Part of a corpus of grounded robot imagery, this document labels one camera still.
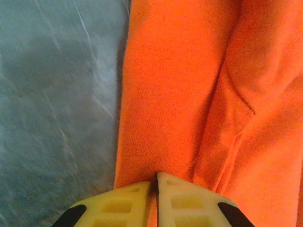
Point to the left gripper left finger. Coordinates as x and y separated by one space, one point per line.
118 208

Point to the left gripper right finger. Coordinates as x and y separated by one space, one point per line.
194 205

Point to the orange t-shirt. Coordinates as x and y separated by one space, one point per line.
189 94

